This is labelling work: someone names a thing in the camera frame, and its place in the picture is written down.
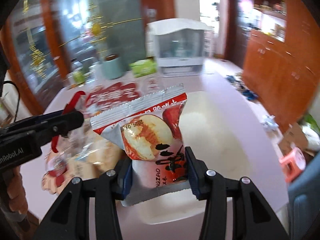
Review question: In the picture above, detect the red jujube snack packet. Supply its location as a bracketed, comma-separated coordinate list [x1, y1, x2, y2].
[90, 83, 189, 206]

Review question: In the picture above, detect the person's left hand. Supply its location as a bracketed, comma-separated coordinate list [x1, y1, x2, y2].
[7, 166, 28, 215]

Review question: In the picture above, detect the clear snack bag pile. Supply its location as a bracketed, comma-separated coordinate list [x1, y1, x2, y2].
[46, 104, 126, 183]

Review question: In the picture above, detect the blue fabric sofa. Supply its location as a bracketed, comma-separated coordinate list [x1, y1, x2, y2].
[288, 154, 319, 239]

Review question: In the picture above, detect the green label glass bottle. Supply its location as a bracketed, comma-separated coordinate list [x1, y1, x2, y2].
[71, 58, 85, 85]

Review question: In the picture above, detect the pink plastic stool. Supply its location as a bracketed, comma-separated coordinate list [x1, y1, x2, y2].
[279, 147, 306, 183]

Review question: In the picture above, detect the red cartoon table mat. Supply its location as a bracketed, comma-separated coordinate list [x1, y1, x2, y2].
[42, 82, 140, 194]

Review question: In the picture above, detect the brown cardboard box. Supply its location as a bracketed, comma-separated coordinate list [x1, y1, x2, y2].
[278, 123, 319, 156]

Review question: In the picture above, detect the mint green canister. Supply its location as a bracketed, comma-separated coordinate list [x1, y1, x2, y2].
[101, 54, 124, 80]

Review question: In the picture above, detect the white plastic storage bin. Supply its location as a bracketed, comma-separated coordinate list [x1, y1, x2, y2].
[136, 92, 252, 225]

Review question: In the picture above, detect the green tissue pack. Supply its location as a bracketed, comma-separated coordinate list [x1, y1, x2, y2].
[129, 59, 157, 77]

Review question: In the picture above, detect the white tabletop sterilizer cabinet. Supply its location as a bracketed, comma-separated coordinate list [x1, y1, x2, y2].
[148, 18, 210, 77]

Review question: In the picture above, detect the wooden wall cabinet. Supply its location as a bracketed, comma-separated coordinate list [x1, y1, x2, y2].
[242, 0, 319, 133]

